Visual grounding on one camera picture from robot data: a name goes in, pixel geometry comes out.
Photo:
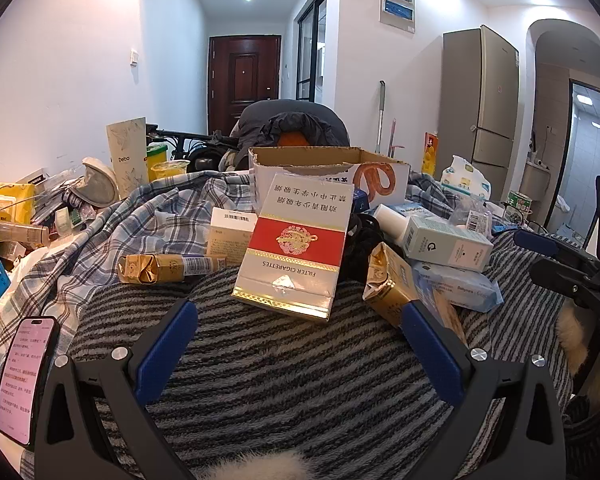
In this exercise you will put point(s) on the small blue box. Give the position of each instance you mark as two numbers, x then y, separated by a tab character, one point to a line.
361	201

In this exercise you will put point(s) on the white blue wall panel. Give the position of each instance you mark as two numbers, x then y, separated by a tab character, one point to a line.
397	5

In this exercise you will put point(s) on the yellow container with green lid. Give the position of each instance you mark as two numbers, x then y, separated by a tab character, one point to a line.
156	155

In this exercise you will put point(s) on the black white small box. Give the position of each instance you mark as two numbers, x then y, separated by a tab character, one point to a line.
32	176

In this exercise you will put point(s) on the green white can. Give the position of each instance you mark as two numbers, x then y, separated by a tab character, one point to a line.
521	205

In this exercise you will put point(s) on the brown wooden door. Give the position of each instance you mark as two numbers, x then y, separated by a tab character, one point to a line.
242	80

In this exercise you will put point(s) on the red white cigarette carton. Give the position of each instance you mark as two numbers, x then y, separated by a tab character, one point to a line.
295	250

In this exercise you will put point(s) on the green blister pack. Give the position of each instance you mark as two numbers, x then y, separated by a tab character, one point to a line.
73	216

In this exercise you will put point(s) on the yellow packet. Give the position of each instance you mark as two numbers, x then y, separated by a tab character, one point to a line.
10	202

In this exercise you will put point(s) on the grey refrigerator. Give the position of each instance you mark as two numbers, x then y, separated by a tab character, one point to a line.
480	100

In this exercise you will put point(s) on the yellow jelly cup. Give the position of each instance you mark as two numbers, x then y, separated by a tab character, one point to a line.
167	170

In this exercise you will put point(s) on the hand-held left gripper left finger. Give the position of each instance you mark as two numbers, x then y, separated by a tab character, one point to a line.
165	350

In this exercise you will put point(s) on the blue plaid cloth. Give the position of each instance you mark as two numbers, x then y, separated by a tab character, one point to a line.
145	230

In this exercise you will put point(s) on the white teal small box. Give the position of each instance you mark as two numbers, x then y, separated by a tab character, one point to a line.
445	245

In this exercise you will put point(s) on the clear bread packet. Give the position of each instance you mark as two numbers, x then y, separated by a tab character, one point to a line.
472	217

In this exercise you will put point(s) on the pile of mixed small packets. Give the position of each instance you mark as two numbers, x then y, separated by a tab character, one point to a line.
55	200

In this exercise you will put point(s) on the orange chair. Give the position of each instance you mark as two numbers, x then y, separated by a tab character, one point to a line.
292	140

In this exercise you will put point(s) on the white tissue pack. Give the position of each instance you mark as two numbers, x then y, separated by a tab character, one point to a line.
462	175

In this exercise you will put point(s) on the person's left hand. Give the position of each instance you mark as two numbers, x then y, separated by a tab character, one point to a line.
275	466

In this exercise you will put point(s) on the beige tube bottle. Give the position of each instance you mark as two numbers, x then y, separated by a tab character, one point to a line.
22	234

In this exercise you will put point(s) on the gold foil packet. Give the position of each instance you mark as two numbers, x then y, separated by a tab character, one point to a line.
150	267
385	290

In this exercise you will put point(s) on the white wall switch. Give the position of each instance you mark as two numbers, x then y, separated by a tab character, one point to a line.
134	57

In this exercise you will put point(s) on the cardboard box with pretzel print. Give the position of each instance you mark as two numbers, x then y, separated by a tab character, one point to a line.
380	180

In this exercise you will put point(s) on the tall white patterned tumbler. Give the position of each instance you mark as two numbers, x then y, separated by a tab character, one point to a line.
127	160

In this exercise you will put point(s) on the chair with grey jacket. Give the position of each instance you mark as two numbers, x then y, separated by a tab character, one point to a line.
260	115

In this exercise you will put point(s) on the blue wet wipes pack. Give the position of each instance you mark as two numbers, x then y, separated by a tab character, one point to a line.
460	287

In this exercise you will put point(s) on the person's right hand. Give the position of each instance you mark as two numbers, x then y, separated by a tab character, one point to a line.
575	340

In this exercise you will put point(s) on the person's right forearm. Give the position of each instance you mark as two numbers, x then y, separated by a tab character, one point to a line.
595	420

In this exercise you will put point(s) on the white bathroom fixture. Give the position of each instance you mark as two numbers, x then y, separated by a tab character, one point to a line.
535	180

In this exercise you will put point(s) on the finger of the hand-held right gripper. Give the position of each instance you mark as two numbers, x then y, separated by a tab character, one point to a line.
550	271
535	243

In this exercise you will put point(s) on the smartphone with pink screen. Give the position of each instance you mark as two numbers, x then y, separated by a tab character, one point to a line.
25	380

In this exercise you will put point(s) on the black bicycle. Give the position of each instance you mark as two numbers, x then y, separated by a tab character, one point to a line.
200	155

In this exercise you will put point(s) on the striped grey fleece robe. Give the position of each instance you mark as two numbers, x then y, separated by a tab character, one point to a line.
280	385

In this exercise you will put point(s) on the dark grey crumpled jacket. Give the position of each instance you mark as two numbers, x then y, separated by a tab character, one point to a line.
300	122

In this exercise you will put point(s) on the orange yellow snack box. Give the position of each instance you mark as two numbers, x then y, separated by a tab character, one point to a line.
429	157

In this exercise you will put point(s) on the white plastic bottle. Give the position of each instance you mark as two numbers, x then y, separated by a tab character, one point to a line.
392	220

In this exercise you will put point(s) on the black framed glass door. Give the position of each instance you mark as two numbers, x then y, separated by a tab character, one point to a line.
310	50

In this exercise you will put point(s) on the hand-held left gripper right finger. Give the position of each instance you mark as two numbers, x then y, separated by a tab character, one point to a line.
430	350

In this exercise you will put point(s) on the beige box with barcode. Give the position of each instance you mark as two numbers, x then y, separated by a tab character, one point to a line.
227	240

